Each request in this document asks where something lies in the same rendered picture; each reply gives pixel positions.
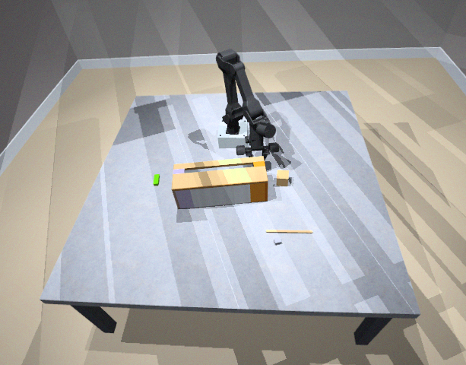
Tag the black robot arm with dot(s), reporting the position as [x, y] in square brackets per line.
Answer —
[233, 70]

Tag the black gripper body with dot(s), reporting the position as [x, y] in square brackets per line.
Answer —
[257, 144]

